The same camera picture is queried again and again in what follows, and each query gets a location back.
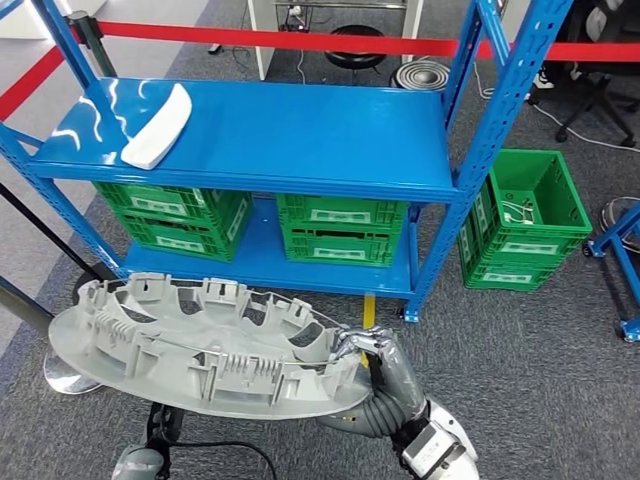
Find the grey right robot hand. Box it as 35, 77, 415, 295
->
334, 326, 429, 423

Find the grey plastic wheel cover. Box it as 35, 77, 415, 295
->
48, 272, 374, 422

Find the blue metal shelf rack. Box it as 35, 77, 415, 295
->
0, 0, 576, 325

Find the white curved plastic part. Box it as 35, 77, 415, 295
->
120, 83, 193, 172

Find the green plastic crate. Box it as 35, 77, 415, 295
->
281, 227, 407, 268
462, 254, 562, 293
275, 193, 410, 236
457, 148, 593, 274
94, 182, 254, 233
115, 215, 253, 264

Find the black round stool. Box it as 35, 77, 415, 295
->
389, 59, 451, 92
325, 25, 387, 86

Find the chrome round base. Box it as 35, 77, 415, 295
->
599, 196, 640, 254

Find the white desk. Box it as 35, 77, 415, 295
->
247, 0, 425, 82

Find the red barrier belt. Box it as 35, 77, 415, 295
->
0, 21, 640, 124

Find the black office chair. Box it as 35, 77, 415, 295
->
527, 59, 640, 148

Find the chrome dome barrier base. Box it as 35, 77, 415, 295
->
0, 273, 102, 397

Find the person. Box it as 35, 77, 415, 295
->
531, 0, 640, 91

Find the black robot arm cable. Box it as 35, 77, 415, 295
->
167, 439, 278, 480

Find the blue metal frame with casters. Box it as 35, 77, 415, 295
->
582, 201, 640, 344

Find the black post with flat base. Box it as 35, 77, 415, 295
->
0, 180, 117, 307

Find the dark barrier post with belt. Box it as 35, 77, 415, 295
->
66, 9, 119, 79

